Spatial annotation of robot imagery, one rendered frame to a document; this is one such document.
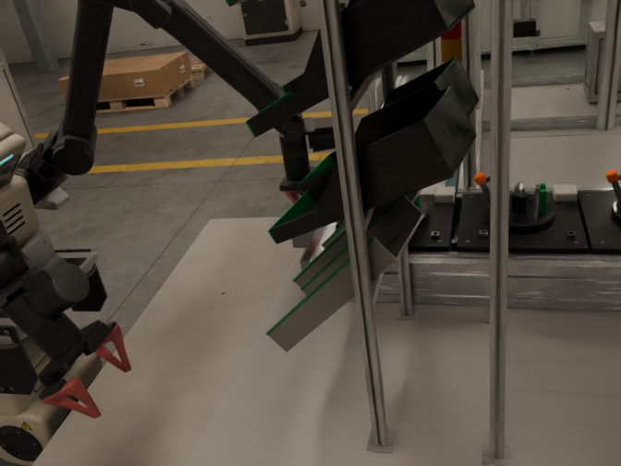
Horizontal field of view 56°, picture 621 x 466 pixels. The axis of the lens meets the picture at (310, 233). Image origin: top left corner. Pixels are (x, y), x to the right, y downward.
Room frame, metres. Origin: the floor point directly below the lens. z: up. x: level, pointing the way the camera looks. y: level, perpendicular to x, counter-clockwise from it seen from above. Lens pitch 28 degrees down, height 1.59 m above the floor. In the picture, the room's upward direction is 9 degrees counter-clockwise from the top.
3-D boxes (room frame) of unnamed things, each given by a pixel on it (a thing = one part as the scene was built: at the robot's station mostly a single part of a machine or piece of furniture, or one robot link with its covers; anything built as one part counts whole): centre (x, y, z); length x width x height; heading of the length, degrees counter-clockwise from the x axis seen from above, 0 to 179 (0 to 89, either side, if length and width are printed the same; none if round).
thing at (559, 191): (1.06, -0.44, 1.01); 0.24 x 0.24 x 0.13; 70
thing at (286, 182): (1.24, 0.01, 1.09); 0.10 x 0.07 x 0.07; 160
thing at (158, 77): (6.75, 1.73, 0.20); 1.20 x 0.80 x 0.41; 74
